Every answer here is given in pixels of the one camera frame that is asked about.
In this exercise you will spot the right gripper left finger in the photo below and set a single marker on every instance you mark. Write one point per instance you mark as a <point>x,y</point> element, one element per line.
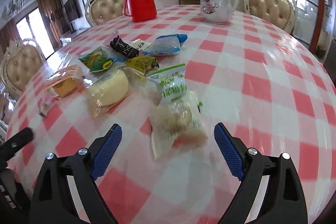
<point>52,201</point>

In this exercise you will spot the orange sponge cake packet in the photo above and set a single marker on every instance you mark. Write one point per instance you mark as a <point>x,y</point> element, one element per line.
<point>63,83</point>

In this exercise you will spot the wall television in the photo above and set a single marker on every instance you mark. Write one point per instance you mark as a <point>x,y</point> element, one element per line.
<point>73,13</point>

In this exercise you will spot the chandelier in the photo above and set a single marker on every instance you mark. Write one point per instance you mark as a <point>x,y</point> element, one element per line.
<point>12,9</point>

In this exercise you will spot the yellow green small packet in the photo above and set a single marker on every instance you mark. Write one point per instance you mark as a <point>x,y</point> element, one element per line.
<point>142,64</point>

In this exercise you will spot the beige tufted chair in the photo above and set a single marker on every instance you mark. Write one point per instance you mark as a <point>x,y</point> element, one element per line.
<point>98,12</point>
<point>22,59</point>
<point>281,13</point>

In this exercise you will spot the beige tufted chair right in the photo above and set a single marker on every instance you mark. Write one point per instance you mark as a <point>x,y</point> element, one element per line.
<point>281,13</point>

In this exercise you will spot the round yellow bread packet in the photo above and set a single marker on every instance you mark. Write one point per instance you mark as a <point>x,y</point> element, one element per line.
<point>108,88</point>

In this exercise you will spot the beige tufted chair middle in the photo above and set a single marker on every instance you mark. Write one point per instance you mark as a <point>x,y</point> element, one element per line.
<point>98,12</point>

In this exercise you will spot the green yellow snack packet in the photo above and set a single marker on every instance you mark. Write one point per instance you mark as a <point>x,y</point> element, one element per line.
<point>101,59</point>

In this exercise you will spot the brown curtains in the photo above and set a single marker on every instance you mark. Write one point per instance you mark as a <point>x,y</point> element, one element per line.
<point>52,17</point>

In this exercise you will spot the red checkered tablecloth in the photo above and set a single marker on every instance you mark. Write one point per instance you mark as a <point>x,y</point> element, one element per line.
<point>260,82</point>

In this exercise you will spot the red thermos jug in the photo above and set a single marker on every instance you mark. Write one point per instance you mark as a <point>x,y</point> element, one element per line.
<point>140,10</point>

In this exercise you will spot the dark chocolate snack packet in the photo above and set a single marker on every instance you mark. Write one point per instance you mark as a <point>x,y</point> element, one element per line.
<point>118,45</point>

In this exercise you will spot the beige tufted chair left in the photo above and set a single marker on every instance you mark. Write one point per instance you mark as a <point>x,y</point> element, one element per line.
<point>22,59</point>

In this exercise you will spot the beige pastry packet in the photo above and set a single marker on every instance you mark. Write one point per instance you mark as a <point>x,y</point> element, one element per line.
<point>179,121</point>

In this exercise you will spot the green white snack packet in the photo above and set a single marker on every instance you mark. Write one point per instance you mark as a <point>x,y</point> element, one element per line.
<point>171,83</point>

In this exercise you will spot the white floral teapot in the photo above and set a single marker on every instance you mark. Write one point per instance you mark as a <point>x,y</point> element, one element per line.
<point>218,11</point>

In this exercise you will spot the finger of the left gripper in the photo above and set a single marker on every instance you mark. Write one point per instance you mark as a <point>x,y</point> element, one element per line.
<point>16,143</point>

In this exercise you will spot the blue clear snack packet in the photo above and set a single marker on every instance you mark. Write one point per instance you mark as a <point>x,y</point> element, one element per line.
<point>167,45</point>

